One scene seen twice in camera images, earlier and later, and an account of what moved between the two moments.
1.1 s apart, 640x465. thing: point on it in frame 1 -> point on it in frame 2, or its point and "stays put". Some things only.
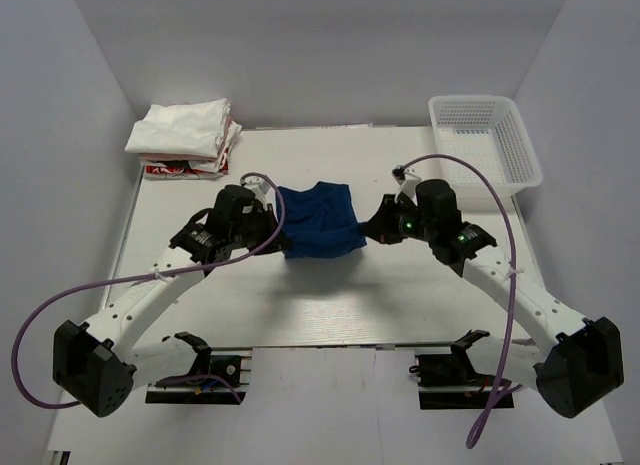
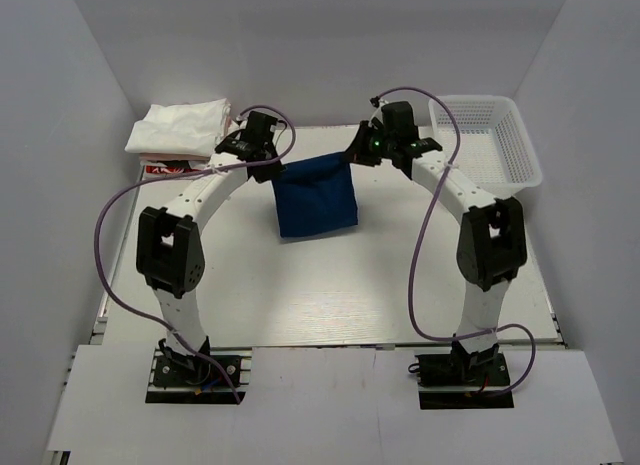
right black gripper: [380, 227] -> [358, 154]
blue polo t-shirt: [321, 222] -> [315, 195]
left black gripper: [267, 215] -> [268, 174]
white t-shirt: [198, 128] stays put
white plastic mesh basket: [489, 134] stays put
